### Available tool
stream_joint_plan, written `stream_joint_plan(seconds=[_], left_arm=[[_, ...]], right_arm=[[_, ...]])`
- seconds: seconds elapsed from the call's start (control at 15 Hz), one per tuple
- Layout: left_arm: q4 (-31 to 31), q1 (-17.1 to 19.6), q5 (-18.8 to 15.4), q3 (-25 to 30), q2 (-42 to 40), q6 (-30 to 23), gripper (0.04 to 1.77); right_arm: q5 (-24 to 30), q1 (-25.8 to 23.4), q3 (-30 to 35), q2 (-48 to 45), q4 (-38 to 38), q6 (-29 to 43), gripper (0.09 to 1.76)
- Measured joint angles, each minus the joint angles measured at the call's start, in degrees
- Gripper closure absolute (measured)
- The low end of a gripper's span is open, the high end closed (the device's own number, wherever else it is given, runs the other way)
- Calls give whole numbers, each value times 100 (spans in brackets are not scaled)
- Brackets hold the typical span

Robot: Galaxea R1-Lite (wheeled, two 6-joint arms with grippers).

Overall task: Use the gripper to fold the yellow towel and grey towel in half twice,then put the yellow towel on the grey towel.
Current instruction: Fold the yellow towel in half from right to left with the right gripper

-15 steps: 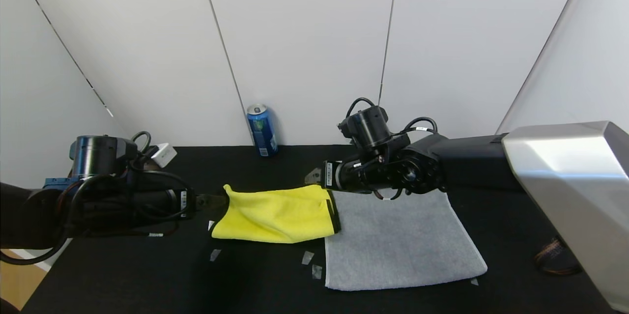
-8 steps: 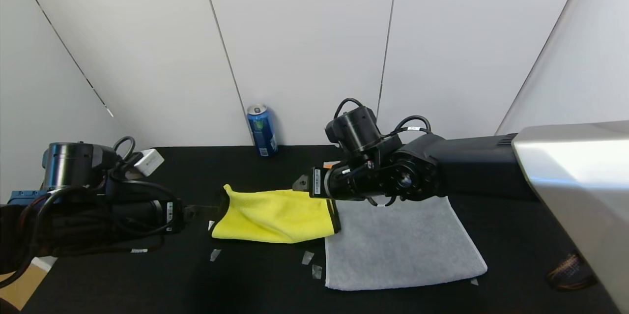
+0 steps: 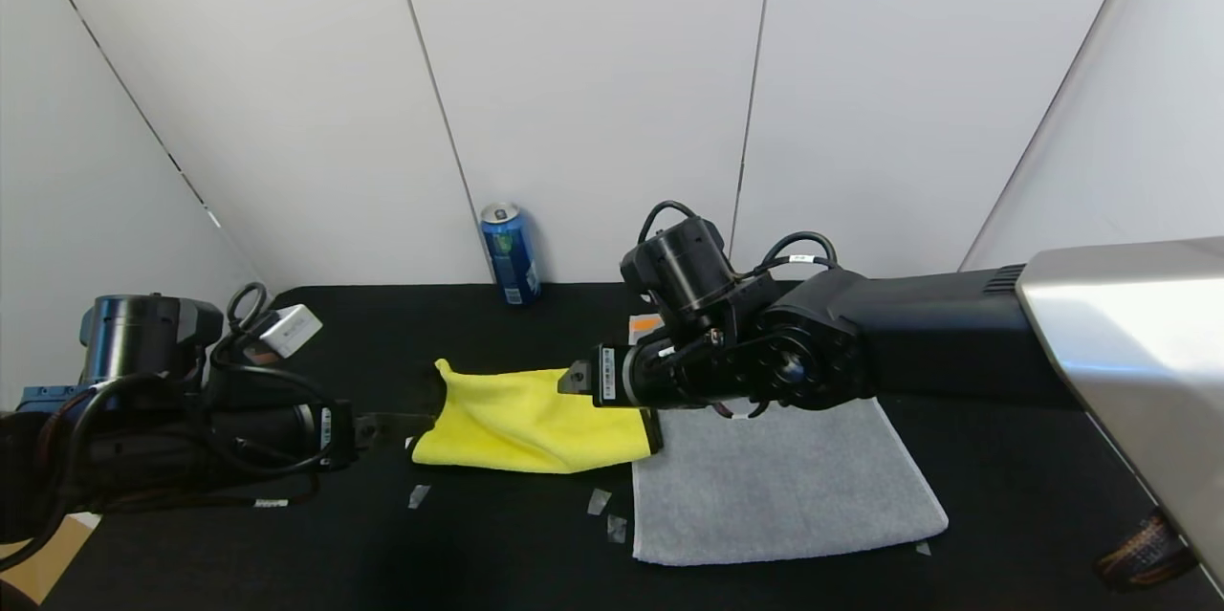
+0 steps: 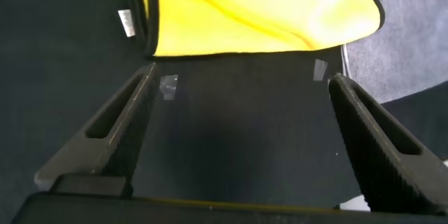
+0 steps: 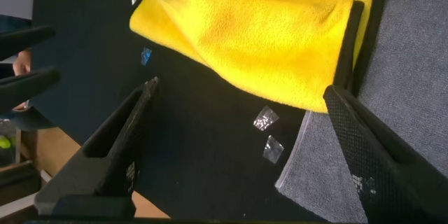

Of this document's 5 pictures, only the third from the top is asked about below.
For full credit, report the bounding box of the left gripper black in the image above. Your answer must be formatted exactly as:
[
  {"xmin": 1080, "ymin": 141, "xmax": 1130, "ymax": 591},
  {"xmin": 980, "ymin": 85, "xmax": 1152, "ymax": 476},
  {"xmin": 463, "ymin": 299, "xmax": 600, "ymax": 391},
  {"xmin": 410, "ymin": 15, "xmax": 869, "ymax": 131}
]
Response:
[{"xmin": 211, "ymin": 398, "xmax": 437, "ymax": 472}]

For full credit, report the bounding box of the wrist camera black cable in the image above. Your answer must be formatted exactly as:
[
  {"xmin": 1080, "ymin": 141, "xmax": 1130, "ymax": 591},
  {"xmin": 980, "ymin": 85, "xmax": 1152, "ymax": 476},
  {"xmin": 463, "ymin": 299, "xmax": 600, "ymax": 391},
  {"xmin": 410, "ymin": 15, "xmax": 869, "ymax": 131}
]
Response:
[
  {"xmin": 206, "ymin": 280, "xmax": 336, "ymax": 459},
  {"xmin": 637, "ymin": 199, "xmax": 701, "ymax": 247}
]

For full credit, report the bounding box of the thin right wrist cable loop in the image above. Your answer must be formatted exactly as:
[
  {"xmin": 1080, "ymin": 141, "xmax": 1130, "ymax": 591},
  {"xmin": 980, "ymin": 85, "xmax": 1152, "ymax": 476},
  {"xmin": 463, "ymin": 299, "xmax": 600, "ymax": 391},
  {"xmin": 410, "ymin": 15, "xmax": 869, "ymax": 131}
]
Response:
[{"xmin": 709, "ymin": 398, "xmax": 775, "ymax": 422}]

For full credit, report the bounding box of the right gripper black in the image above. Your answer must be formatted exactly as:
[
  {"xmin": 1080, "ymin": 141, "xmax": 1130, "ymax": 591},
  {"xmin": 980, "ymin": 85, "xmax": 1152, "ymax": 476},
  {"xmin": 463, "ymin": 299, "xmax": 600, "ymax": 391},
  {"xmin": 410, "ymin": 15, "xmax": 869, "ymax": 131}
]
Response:
[{"xmin": 557, "ymin": 336, "xmax": 688, "ymax": 454}]

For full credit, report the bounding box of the right wrist camera black cable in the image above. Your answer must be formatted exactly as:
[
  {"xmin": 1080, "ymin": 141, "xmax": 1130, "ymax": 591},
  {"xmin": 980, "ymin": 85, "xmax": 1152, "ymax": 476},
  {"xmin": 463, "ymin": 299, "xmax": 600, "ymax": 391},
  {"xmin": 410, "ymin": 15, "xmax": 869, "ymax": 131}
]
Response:
[{"xmin": 637, "ymin": 199, "xmax": 701, "ymax": 247}]

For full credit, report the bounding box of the grey towel with orange marks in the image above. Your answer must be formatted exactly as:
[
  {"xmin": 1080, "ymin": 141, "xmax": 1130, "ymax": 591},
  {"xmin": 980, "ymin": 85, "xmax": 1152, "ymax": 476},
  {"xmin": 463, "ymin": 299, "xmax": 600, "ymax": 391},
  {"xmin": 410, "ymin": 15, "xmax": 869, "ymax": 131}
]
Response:
[{"xmin": 627, "ymin": 311, "xmax": 951, "ymax": 567}]

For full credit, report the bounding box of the right arm labelled black cable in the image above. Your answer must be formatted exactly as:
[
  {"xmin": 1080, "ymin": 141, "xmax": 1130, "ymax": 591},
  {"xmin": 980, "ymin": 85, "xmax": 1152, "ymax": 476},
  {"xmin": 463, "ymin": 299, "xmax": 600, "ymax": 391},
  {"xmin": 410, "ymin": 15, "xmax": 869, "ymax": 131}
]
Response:
[{"xmin": 754, "ymin": 229, "xmax": 842, "ymax": 283}]

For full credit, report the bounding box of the black orange cable bundle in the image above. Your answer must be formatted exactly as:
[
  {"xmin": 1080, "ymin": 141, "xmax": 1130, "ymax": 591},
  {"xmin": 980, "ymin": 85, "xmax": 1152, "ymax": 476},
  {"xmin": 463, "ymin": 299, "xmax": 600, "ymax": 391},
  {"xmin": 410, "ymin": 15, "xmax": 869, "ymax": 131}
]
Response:
[{"xmin": 1093, "ymin": 508, "xmax": 1198, "ymax": 593}]

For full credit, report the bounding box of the blue soda can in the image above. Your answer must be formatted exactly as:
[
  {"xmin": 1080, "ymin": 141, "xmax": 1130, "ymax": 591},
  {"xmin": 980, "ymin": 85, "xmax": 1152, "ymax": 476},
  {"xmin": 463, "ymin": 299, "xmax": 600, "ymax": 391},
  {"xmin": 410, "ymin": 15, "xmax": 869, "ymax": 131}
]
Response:
[{"xmin": 481, "ymin": 203, "xmax": 543, "ymax": 309}]

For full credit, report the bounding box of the left arm labelled thin cable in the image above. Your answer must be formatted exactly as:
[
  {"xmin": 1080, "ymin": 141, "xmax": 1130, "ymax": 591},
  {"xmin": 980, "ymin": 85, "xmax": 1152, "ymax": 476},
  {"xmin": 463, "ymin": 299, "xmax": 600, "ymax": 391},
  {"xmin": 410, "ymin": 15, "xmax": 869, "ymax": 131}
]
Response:
[{"xmin": 86, "ymin": 472, "xmax": 321, "ymax": 513}]

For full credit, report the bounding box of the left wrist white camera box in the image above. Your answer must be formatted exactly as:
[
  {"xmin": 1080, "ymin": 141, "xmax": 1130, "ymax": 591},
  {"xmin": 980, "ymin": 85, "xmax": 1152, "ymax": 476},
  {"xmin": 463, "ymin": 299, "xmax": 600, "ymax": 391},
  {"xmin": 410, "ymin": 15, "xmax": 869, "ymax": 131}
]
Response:
[{"xmin": 256, "ymin": 303, "xmax": 325, "ymax": 360}]

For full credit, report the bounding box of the yellow microfibre towel black edge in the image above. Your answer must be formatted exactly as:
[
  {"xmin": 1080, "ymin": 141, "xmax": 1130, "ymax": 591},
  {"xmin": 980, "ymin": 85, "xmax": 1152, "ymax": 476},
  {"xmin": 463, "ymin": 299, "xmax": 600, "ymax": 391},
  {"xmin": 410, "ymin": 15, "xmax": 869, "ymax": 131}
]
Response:
[{"xmin": 408, "ymin": 358, "xmax": 664, "ymax": 476}]

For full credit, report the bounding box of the left wrist camera black cable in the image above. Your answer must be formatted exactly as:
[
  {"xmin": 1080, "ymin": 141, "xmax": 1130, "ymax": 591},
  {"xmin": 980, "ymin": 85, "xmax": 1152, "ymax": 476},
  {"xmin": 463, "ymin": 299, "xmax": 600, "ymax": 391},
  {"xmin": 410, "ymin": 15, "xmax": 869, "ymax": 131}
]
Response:
[{"xmin": 206, "ymin": 280, "xmax": 336, "ymax": 459}]

